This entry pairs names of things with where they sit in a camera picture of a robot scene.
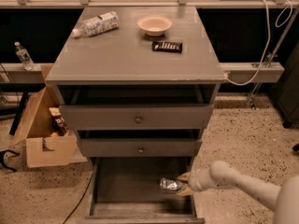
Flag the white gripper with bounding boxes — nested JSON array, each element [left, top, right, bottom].
[[177, 168, 213, 196]]

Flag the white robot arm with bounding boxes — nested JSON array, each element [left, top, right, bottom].
[[177, 161, 299, 224]]

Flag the grey bottom drawer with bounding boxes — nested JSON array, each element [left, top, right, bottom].
[[78, 157, 205, 224]]

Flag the grey drawer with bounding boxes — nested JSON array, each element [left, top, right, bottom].
[[78, 157, 205, 224], [78, 139, 202, 157], [59, 105, 213, 130]]

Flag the grey middle drawer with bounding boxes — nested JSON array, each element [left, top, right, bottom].
[[78, 139, 202, 157]]

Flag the grey drawer cabinet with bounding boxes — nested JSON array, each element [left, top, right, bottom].
[[45, 6, 228, 224]]

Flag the grey top drawer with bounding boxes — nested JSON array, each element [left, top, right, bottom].
[[59, 105, 213, 130]]

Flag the dark cabinet at right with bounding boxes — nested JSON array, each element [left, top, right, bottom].
[[272, 43, 299, 128]]

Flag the snack items in box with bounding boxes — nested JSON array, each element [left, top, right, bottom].
[[49, 107, 68, 136]]

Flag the black snack bar packet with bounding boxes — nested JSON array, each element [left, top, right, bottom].
[[151, 41, 183, 53]]

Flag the metal tripod stand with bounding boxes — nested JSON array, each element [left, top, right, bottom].
[[248, 7, 299, 109]]

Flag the open cardboard box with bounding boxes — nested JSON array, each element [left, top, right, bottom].
[[10, 63, 78, 169]]

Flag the white paper bowl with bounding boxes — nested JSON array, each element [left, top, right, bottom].
[[137, 15, 172, 36]]

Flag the plastic water bottle lying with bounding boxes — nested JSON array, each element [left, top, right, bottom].
[[72, 11, 119, 38]]

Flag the small upright water bottle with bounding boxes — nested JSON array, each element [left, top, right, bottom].
[[14, 42, 35, 71]]

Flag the black floor cable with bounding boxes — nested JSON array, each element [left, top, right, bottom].
[[62, 173, 95, 224]]

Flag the white cable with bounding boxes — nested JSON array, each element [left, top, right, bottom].
[[226, 0, 295, 87]]

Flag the black strap on floor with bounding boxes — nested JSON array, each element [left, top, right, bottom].
[[0, 149, 21, 174]]

